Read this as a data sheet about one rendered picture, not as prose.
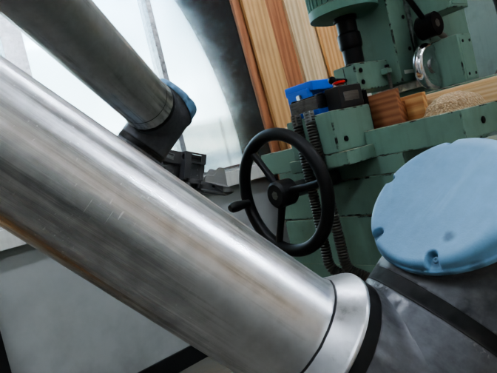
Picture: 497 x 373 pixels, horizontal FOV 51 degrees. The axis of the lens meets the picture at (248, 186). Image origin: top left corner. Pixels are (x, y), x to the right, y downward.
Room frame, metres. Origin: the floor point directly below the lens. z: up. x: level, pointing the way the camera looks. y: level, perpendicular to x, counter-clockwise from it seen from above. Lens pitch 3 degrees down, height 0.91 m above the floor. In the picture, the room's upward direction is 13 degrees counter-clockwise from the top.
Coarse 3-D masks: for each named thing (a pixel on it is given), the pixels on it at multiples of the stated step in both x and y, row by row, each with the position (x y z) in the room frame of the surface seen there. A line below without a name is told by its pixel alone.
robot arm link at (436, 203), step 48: (480, 144) 0.46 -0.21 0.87; (384, 192) 0.51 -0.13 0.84; (432, 192) 0.46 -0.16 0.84; (480, 192) 0.43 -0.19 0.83; (384, 240) 0.46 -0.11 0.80; (432, 240) 0.43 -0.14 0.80; (480, 240) 0.40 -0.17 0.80; (432, 288) 0.43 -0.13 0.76; (480, 288) 0.42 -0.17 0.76; (480, 336) 0.41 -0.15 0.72
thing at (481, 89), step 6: (480, 84) 1.09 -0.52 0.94; (486, 84) 1.08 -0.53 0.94; (492, 84) 1.07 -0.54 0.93; (462, 90) 1.12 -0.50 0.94; (468, 90) 1.11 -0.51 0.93; (474, 90) 1.10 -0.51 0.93; (480, 90) 1.09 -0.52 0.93; (486, 90) 1.08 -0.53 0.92; (492, 90) 1.07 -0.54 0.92; (438, 96) 1.17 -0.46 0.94; (486, 96) 1.08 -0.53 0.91; (492, 96) 1.07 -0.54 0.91
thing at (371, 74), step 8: (352, 64) 1.29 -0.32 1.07; (360, 64) 1.30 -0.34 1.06; (368, 64) 1.32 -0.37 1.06; (376, 64) 1.34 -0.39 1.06; (384, 64) 1.36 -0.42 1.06; (336, 72) 1.33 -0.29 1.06; (344, 72) 1.31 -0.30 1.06; (352, 72) 1.29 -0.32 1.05; (360, 72) 1.29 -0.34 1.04; (368, 72) 1.32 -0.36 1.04; (376, 72) 1.34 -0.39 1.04; (352, 80) 1.30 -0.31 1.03; (360, 80) 1.29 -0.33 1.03; (368, 80) 1.31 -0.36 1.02; (376, 80) 1.33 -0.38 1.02; (384, 80) 1.35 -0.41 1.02; (368, 88) 1.31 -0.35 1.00; (376, 88) 1.34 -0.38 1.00
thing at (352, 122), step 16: (336, 112) 1.11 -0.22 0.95; (352, 112) 1.14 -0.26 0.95; (368, 112) 1.17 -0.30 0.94; (288, 128) 1.20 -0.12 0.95; (304, 128) 1.16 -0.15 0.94; (320, 128) 1.12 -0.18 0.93; (336, 128) 1.10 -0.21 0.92; (352, 128) 1.13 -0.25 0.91; (368, 128) 1.16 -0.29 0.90; (336, 144) 1.10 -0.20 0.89; (352, 144) 1.12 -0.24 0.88
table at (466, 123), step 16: (448, 112) 0.99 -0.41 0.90; (464, 112) 0.98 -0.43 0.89; (480, 112) 1.02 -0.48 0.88; (496, 112) 1.05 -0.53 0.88; (384, 128) 1.11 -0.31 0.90; (400, 128) 1.08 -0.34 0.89; (416, 128) 1.05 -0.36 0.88; (432, 128) 1.02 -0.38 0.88; (448, 128) 1.00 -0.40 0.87; (464, 128) 0.97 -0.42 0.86; (480, 128) 1.01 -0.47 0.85; (496, 128) 1.05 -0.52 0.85; (368, 144) 1.14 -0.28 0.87; (384, 144) 1.12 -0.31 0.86; (400, 144) 1.09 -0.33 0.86; (416, 144) 1.05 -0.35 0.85; (432, 144) 1.03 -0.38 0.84; (272, 160) 1.41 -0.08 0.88; (288, 160) 1.36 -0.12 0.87; (336, 160) 1.11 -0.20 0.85; (352, 160) 1.09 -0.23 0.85
